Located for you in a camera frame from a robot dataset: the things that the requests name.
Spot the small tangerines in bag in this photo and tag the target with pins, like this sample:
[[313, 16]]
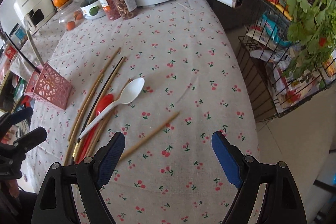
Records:
[[70, 17]]

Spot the white plastic spoon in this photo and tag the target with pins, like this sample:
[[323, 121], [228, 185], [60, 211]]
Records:
[[128, 95]]

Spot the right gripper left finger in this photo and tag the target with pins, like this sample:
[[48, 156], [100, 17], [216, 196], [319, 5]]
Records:
[[55, 202]]

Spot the cherry print tablecloth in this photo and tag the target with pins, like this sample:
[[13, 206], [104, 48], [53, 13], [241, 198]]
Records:
[[193, 88]]

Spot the pink perforated utensil basket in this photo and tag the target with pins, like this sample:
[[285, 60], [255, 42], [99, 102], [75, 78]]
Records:
[[49, 87]]

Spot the white air fryer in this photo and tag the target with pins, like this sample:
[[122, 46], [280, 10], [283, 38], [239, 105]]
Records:
[[33, 14]]

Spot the red plastic spoon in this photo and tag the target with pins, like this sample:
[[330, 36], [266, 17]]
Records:
[[103, 103]]

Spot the lone bamboo chopstick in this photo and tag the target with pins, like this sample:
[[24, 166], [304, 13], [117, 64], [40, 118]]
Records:
[[131, 150]]

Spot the green leafy vegetables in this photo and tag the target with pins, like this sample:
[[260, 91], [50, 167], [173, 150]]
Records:
[[313, 29]]

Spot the black chopstick gold tip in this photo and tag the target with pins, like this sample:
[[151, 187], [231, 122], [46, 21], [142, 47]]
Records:
[[74, 143]]

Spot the black wire storage rack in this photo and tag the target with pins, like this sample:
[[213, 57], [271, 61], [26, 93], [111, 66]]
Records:
[[264, 55]]

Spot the white bowl with pumpkin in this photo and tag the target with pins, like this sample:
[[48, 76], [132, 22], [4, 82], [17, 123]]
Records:
[[92, 9]]

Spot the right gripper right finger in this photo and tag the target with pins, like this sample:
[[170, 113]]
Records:
[[282, 202]]

